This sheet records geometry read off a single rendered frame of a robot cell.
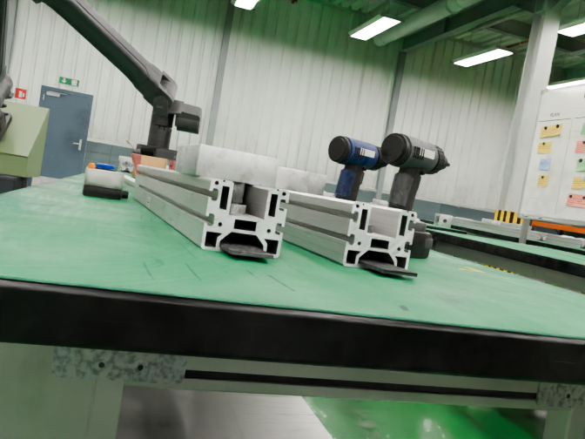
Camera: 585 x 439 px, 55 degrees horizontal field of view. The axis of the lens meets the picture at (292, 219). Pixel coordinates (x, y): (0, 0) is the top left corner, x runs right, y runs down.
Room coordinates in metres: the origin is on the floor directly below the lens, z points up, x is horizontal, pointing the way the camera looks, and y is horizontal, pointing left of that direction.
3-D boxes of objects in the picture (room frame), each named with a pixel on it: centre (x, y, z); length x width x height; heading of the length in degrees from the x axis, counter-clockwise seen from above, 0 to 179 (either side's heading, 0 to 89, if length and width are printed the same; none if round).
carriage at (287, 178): (1.12, 0.03, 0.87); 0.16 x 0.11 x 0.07; 22
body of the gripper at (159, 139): (1.46, 0.38, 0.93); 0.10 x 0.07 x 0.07; 112
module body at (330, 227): (1.12, 0.03, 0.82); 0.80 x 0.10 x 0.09; 22
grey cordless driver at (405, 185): (1.07, -0.22, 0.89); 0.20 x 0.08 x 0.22; 135
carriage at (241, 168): (0.81, 0.11, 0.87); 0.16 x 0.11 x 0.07; 22
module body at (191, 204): (1.04, 0.21, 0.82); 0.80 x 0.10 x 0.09; 22
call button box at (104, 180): (1.26, 0.42, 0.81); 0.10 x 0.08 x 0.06; 112
